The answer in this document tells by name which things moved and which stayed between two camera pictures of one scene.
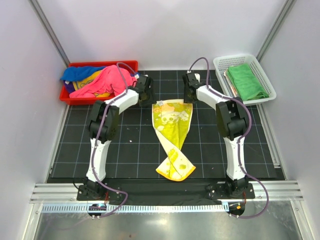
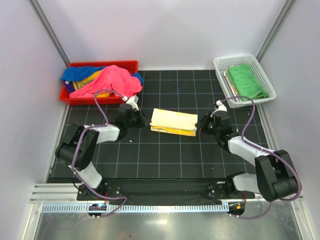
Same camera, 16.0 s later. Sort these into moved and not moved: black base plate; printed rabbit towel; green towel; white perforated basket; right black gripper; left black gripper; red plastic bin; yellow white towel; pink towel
Moved: left black gripper; right black gripper; yellow white towel
Not moved: printed rabbit towel; red plastic bin; black base plate; pink towel; green towel; white perforated basket
